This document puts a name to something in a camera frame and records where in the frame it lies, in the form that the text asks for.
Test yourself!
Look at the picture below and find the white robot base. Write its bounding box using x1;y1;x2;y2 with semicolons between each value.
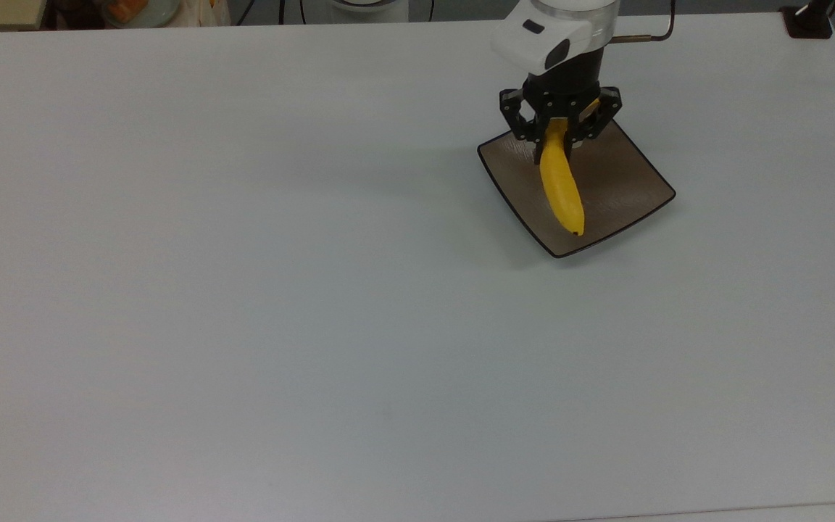
325;0;410;24

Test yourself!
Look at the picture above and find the pale plastic bag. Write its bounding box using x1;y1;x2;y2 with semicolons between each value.
175;0;232;28

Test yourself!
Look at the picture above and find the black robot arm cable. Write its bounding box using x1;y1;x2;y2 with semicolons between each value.
610;0;676;44

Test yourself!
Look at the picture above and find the yellow banana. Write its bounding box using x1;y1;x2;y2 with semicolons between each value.
539;118;586;238

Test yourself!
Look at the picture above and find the black floor cable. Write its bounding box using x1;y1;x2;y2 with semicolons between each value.
235;0;289;27

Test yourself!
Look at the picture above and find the brown square ceramic plate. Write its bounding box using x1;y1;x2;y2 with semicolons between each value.
477;118;677;259

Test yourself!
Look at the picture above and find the black camera pole with base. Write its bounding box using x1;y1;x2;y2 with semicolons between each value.
782;0;835;40

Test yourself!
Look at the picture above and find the dish with orange food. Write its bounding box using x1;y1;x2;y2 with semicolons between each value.
101;0;180;29

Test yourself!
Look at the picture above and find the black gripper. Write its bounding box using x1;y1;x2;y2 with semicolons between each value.
499;49;623;146

